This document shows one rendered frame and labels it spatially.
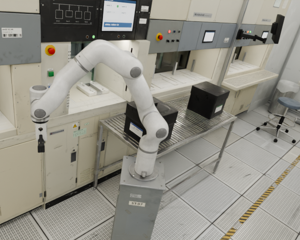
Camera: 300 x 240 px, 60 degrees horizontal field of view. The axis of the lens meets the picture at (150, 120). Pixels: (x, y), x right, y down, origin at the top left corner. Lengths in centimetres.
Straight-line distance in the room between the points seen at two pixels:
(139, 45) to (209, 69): 151
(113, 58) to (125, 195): 85
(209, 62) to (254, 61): 150
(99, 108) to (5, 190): 89
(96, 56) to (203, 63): 241
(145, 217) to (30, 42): 127
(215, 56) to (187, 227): 200
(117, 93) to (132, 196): 106
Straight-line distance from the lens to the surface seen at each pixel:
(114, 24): 197
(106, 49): 121
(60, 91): 120
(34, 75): 176
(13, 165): 203
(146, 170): 162
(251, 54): 481
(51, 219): 240
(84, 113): 208
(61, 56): 181
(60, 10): 174
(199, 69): 351
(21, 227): 239
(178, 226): 248
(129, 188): 162
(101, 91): 236
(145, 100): 135
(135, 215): 179
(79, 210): 245
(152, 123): 141
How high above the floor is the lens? 183
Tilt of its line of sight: 28 degrees down
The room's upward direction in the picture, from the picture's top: 11 degrees clockwise
